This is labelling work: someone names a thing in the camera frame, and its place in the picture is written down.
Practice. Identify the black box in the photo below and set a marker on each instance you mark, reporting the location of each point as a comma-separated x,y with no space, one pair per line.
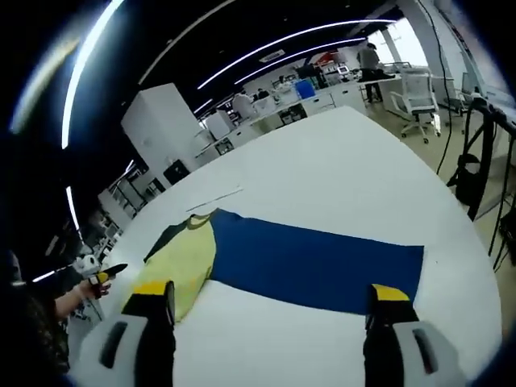
176,171

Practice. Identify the yellow blue grey garment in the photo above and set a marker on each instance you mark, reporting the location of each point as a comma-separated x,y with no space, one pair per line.
302,258

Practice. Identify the white office chair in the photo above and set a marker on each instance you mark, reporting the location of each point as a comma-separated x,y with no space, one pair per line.
415,90

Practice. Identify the white workbench row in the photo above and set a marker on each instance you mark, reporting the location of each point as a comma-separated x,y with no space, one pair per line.
274,115

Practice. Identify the person's left hand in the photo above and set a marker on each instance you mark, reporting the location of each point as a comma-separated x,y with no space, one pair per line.
86,291

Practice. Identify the blue plastic bin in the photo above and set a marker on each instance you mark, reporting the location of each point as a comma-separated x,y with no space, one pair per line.
306,89

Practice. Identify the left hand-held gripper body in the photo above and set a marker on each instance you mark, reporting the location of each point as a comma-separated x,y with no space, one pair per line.
89,264

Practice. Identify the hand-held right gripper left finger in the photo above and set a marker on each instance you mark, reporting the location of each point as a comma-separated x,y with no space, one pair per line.
161,342

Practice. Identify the black metal stand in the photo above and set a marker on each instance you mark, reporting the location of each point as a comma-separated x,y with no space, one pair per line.
469,177

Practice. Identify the white square pillar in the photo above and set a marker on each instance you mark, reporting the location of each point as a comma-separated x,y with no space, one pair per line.
157,129

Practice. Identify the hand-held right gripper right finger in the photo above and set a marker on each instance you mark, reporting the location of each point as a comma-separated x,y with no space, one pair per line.
379,350

